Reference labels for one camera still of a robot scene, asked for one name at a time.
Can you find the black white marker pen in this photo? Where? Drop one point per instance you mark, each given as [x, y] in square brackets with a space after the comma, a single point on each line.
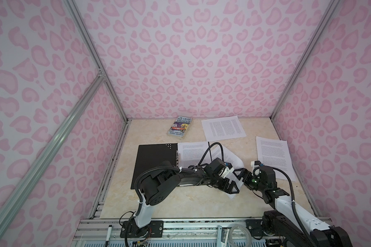
[108, 236]

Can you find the printed sheet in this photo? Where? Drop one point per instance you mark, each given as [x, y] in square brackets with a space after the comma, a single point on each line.
[275, 153]
[190, 154]
[224, 128]
[229, 157]

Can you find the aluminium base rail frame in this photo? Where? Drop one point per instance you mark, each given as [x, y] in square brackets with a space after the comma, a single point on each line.
[186, 232]

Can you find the black A4 clip folder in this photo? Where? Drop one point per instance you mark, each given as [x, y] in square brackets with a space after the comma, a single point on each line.
[153, 155]

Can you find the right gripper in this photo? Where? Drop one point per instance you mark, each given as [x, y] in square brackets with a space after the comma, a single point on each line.
[244, 172]

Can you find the colourful paperback book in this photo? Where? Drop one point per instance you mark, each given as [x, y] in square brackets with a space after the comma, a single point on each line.
[180, 127]

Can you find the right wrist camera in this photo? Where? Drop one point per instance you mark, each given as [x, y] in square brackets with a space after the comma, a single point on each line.
[255, 164]

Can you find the clear tube coil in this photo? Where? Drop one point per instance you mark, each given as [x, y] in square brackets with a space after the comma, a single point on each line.
[239, 231]

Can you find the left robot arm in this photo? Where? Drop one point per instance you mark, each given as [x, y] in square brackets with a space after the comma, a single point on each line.
[155, 185]

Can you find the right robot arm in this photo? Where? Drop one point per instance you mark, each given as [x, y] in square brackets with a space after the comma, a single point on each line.
[288, 219]

